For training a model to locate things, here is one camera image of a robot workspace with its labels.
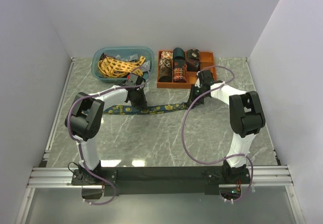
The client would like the blue floral tie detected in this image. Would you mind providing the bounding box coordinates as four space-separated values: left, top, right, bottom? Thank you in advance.
103 102 188 115

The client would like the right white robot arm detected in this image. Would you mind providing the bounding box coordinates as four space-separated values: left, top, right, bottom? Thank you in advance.
187 70 265 183

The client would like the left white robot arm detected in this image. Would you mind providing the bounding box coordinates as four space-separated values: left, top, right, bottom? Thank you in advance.
65 74 147 185

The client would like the red striped rolled tie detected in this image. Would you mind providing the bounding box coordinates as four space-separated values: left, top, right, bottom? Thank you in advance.
173 68 187 83

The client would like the maroon rolled tie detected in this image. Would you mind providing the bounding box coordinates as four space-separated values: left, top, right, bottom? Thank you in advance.
186 59 201 72

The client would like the orange divided tray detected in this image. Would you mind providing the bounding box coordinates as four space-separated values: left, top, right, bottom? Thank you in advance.
156 50 215 89

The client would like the dark red dotted rolled tie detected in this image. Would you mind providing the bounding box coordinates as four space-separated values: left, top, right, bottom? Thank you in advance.
173 59 187 71

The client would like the dark brown rolled tie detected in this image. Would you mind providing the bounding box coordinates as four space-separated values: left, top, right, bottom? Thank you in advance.
158 68 172 82

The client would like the black floral rolled tie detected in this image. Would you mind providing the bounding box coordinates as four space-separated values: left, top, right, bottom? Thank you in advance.
186 48 200 61

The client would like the yellow patterned tie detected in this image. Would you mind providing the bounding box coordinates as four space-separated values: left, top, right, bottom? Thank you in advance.
97 57 144 78

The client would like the teal rolled tie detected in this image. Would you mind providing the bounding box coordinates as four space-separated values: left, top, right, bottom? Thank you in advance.
173 47 186 60

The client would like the brown patterned rolled tie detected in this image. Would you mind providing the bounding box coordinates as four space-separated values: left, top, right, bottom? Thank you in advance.
158 58 172 69

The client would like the blue plastic bin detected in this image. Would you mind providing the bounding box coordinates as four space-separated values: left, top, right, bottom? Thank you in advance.
91 46 154 83

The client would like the red white rolled tie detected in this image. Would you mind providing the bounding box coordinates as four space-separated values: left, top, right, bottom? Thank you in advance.
160 51 173 60

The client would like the dark tie in bin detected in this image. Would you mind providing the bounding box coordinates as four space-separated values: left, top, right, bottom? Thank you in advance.
99 53 109 61

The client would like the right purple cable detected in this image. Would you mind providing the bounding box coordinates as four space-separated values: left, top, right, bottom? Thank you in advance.
181 66 253 203

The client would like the purple cable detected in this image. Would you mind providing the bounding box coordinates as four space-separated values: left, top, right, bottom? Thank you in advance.
67 66 151 205
181 66 253 203

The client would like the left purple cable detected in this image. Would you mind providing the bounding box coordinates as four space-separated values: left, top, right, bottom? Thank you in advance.
67 66 151 205

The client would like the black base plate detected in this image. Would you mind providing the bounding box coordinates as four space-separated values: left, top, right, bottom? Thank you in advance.
71 166 251 196

